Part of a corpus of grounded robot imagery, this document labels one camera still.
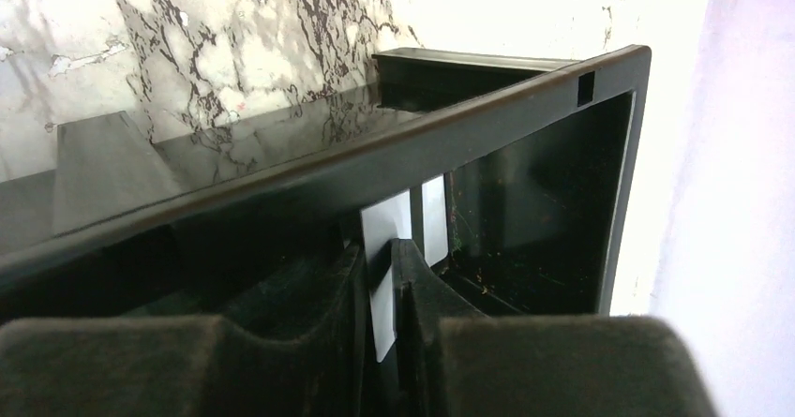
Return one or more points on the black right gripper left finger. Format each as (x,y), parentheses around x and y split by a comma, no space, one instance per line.
(295,347)

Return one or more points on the black left card tray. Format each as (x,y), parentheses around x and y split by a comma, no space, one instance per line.
(517,170)

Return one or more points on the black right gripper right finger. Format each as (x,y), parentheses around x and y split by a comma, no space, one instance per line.
(453,360)

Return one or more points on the silver crest card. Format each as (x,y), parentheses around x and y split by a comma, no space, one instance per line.
(388,265)

